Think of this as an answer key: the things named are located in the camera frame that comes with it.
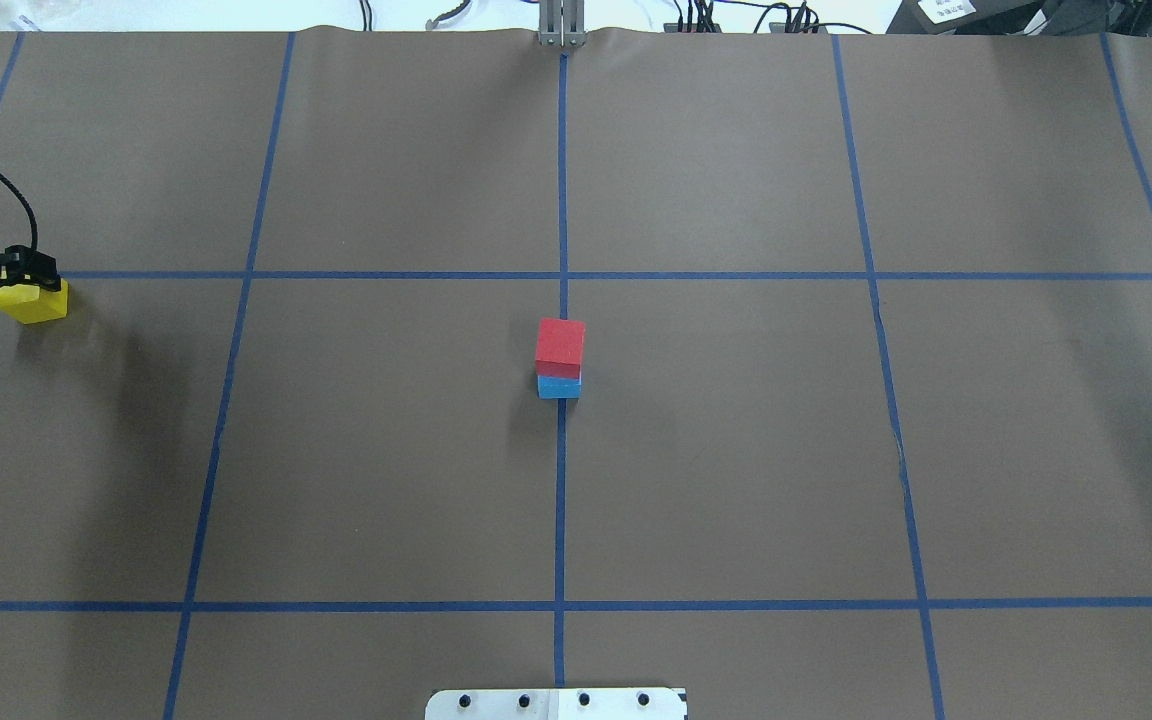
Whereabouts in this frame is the blue wooden block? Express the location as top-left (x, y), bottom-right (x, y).
top-left (536, 376), bottom-right (582, 400)

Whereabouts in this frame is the red wooden block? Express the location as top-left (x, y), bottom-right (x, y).
top-left (535, 316), bottom-right (588, 381)

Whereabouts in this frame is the grey aluminium frame post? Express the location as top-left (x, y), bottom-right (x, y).
top-left (536, 0), bottom-right (588, 50)

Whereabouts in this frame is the yellow wooden block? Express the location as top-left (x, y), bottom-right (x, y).
top-left (0, 279), bottom-right (70, 325)

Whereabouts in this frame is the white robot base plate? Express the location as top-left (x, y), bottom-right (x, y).
top-left (424, 687), bottom-right (689, 719)

